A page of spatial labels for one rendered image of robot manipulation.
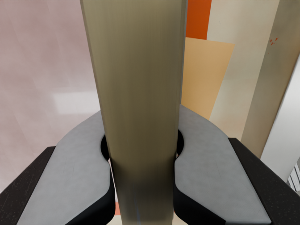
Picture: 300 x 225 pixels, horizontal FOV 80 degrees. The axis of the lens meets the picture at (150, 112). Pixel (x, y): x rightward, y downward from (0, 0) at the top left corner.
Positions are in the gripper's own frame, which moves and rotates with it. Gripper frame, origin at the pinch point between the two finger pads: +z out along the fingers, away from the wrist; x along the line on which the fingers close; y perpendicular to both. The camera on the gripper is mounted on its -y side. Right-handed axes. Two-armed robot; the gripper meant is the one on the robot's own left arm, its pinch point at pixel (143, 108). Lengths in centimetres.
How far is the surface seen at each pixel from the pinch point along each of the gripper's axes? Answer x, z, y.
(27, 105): -10.9, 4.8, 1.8
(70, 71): -6.1, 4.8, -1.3
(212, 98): 6.6, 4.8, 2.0
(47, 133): -10.1, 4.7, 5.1
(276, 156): 11.9, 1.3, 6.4
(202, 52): 5.1, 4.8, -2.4
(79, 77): -5.5, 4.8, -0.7
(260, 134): 10.5, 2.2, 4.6
